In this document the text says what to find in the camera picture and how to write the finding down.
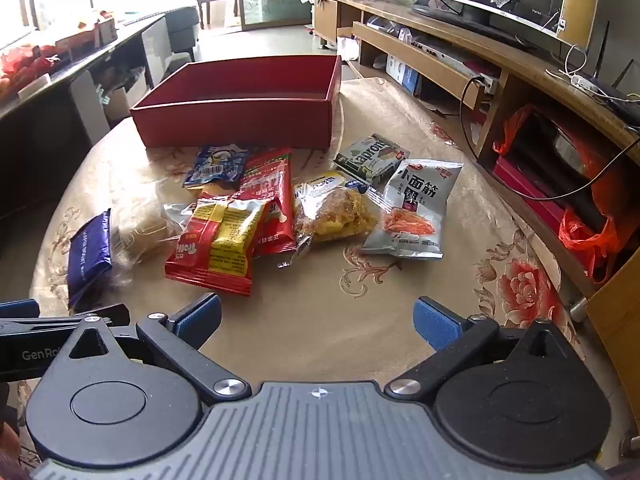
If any orange flat carton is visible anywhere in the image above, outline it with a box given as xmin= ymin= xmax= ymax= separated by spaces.
xmin=55 ymin=10 xmax=119 ymax=57

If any silver spicy strips packet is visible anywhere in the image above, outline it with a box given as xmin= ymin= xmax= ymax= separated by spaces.
xmin=361 ymin=160 xmax=464 ymax=261

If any blue white carton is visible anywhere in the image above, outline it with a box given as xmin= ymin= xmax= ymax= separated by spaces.
xmin=387 ymin=55 xmax=422 ymax=95

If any white bowl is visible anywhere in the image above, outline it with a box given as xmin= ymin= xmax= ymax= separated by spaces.
xmin=17 ymin=74 xmax=54 ymax=99

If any black router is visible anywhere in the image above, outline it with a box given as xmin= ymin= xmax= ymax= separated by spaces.
xmin=589 ymin=20 xmax=640 ymax=113

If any orange plastic bag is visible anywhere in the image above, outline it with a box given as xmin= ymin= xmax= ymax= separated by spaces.
xmin=492 ymin=105 xmax=622 ymax=283

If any red yellow snack packet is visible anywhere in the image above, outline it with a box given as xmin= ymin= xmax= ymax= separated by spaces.
xmin=165 ymin=192 xmax=271 ymax=297

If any white power strip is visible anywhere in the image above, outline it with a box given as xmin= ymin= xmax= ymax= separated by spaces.
xmin=465 ymin=72 xmax=497 ymax=94

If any dark blue snack packet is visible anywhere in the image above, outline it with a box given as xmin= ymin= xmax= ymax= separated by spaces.
xmin=67 ymin=208 xmax=114 ymax=311

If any long red snack packet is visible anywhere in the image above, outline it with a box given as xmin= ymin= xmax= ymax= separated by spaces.
xmin=239 ymin=147 xmax=297 ymax=259

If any red bag of fruit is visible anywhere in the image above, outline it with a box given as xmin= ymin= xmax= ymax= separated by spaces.
xmin=0 ymin=45 xmax=60 ymax=80

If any flat red gift box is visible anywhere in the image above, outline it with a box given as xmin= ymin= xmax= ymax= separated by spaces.
xmin=492 ymin=155 xmax=573 ymax=242

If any beige floral tablecloth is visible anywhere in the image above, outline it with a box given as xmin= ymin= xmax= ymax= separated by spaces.
xmin=27 ymin=67 xmax=593 ymax=480

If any silver set-top box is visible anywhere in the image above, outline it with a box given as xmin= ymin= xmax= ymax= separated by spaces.
xmin=414 ymin=35 xmax=501 ymax=92

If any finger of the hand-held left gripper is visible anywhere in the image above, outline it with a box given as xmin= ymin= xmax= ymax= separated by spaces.
xmin=0 ymin=304 xmax=131 ymax=335
xmin=0 ymin=299 xmax=41 ymax=318

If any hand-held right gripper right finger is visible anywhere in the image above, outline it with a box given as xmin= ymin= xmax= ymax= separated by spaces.
xmin=384 ymin=296 xmax=586 ymax=402

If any white plastic bag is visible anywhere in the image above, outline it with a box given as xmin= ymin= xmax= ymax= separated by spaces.
xmin=337 ymin=35 xmax=362 ymax=64

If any open cardboard box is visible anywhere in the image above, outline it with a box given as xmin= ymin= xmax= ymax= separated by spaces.
xmin=102 ymin=67 xmax=149 ymax=122

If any white cable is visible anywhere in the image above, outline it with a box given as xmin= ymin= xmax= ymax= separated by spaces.
xmin=545 ymin=44 xmax=617 ymax=97

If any dark coffee table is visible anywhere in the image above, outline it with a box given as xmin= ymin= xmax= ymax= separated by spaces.
xmin=0 ymin=12 xmax=173 ymax=218

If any grey sofa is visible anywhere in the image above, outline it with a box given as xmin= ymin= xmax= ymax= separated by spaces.
xmin=165 ymin=6 xmax=202 ymax=64

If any green wafer packet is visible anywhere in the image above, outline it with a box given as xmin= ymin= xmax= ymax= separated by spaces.
xmin=332 ymin=133 xmax=411 ymax=186

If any wooden television stand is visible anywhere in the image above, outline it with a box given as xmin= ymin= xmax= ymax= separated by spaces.
xmin=312 ymin=0 xmax=640 ymax=378

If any clear egg crisp cake packet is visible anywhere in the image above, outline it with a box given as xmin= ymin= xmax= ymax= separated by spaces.
xmin=277 ymin=172 xmax=388 ymax=268

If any clear bread packet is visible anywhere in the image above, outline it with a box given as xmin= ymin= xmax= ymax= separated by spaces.
xmin=110 ymin=180 xmax=191 ymax=267

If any red cardboard box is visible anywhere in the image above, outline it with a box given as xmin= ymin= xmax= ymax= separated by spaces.
xmin=129 ymin=55 xmax=343 ymax=150

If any black cable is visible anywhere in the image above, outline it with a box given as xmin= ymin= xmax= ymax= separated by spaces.
xmin=460 ymin=75 xmax=640 ymax=202

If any blue cartoon snack packet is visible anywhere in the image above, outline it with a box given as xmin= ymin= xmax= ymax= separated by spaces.
xmin=182 ymin=144 xmax=251 ymax=191

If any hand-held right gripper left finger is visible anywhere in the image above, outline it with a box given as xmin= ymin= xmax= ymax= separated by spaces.
xmin=65 ymin=292 xmax=252 ymax=404

